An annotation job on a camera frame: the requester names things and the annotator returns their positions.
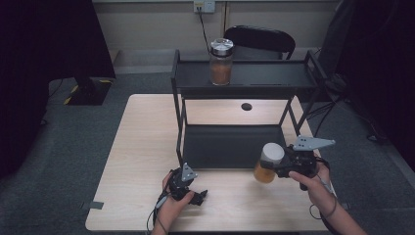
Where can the glass jar of brown powder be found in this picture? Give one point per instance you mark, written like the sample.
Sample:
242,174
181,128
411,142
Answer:
221,70

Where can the person's right hand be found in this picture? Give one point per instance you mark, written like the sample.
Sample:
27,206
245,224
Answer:
318,192

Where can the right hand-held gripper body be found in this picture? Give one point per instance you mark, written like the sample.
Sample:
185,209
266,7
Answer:
301,160

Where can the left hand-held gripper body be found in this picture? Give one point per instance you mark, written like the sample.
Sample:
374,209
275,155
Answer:
182,182

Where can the black stand base striped tape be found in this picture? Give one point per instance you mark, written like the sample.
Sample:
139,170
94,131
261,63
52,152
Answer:
88,91

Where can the person's left hand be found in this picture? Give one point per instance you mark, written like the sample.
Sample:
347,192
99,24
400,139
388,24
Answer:
173,209

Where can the dark curtain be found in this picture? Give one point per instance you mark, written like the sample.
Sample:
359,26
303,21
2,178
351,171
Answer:
42,65
385,65

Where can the white wall outlet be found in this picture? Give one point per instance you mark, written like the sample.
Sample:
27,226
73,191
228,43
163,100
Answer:
204,6

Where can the black metal shelf rack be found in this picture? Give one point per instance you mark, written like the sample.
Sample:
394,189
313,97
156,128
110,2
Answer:
254,78

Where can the grey tape strip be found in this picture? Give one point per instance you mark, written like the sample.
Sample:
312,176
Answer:
93,205

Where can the black chair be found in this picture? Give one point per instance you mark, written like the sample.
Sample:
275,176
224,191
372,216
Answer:
261,37

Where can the white-lidded jar of amber contents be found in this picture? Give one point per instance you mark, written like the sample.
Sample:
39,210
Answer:
272,152

